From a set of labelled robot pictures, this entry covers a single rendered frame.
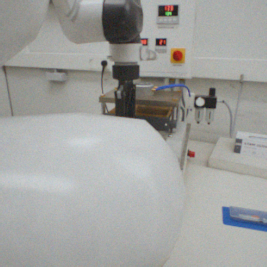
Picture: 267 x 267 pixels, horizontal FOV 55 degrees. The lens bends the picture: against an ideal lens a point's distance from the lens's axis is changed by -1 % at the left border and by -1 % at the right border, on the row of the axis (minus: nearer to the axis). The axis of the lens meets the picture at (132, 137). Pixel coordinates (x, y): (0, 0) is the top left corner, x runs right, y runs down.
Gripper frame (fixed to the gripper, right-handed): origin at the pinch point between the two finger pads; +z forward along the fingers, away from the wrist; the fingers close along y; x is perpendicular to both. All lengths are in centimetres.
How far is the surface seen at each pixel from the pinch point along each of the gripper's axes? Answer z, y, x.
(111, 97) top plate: -8.1, -13.0, -9.3
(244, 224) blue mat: 28.0, -4.1, 37.5
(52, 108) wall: 21, -98, -89
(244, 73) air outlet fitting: -12, -66, 39
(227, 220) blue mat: 28.0, -4.5, 32.5
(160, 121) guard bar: -1.2, -11.5, 8.1
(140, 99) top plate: -7.9, -12.8, 1.3
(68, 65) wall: -11, -89, -66
